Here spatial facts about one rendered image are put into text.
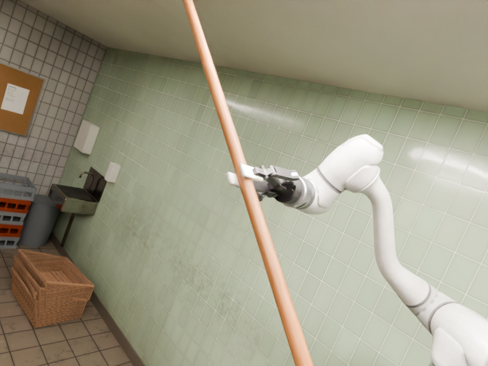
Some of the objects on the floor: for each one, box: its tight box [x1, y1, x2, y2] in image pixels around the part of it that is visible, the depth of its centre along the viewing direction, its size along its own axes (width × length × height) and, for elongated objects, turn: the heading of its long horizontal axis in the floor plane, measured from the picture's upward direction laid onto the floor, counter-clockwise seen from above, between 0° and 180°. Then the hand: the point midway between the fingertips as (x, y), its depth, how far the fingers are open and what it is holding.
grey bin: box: [17, 195, 60, 248], centre depth 383 cm, size 38×38×55 cm
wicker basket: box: [12, 267, 86, 328], centre depth 286 cm, size 49×56×28 cm
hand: (245, 176), depth 69 cm, fingers closed on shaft, 3 cm apart
